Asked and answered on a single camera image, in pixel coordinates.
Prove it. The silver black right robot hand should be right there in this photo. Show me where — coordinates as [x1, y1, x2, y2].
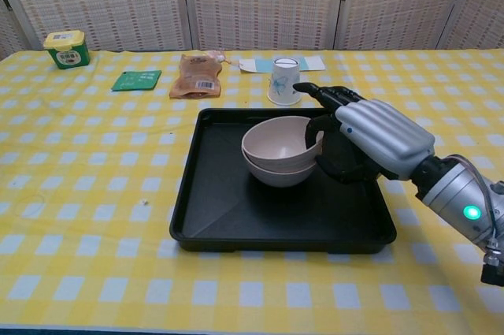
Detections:
[293, 82, 436, 185]

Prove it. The beige plastic bowl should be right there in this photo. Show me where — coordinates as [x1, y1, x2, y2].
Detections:
[243, 151, 320, 188]
[241, 116, 324, 173]

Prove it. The black square plastic tray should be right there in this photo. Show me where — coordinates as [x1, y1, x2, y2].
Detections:
[169, 107, 398, 254]

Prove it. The blue and white card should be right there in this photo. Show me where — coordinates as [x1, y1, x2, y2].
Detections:
[239, 56, 327, 75]

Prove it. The white paper cup blue print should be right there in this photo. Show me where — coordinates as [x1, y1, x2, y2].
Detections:
[267, 57, 302, 106]

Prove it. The woven folding screen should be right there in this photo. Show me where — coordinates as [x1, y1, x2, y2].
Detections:
[0, 0, 504, 60]

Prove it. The orange brown food pouch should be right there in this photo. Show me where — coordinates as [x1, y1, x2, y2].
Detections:
[169, 54, 224, 100]

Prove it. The green flat sachet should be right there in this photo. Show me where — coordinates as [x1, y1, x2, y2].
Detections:
[111, 69, 163, 92]

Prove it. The yellow white checked tablecloth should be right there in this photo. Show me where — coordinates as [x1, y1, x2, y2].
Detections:
[0, 49, 504, 332]

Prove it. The green tub yellow lid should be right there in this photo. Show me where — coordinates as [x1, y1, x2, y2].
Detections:
[43, 29, 91, 70]

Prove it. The grey wrist cable with plug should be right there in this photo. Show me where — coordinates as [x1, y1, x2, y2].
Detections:
[448, 154, 504, 287]

